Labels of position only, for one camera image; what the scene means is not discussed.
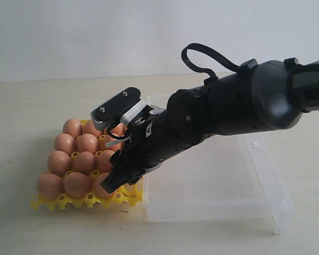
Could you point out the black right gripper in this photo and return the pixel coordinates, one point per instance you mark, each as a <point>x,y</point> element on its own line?
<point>159,138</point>

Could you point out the brown egg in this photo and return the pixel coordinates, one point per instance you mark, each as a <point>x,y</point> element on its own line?
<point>77,185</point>
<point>129,188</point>
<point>117,131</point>
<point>110,143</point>
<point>73,127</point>
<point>66,143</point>
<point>84,162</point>
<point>89,128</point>
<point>103,161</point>
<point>58,163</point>
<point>49,186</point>

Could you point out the brown egg second row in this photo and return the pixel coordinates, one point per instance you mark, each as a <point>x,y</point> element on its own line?
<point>98,189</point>
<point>87,142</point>

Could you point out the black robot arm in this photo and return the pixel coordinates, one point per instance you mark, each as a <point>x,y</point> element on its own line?
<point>271,96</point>

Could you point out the yellow plastic egg tray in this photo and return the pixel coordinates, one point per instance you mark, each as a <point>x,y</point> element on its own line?
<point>121,195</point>

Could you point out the clear plastic box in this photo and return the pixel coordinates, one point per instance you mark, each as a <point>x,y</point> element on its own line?
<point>222,178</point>

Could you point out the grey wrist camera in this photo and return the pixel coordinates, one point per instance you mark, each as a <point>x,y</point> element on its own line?
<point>122,108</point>

